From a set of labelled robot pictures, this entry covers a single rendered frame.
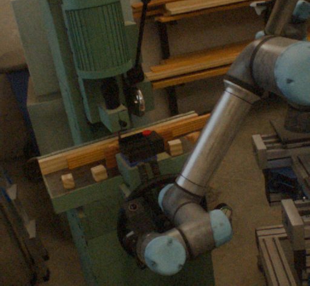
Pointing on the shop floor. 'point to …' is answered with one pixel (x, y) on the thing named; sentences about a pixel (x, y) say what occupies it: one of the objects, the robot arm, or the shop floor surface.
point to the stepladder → (28, 229)
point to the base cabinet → (101, 248)
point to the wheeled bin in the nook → (14, 63)
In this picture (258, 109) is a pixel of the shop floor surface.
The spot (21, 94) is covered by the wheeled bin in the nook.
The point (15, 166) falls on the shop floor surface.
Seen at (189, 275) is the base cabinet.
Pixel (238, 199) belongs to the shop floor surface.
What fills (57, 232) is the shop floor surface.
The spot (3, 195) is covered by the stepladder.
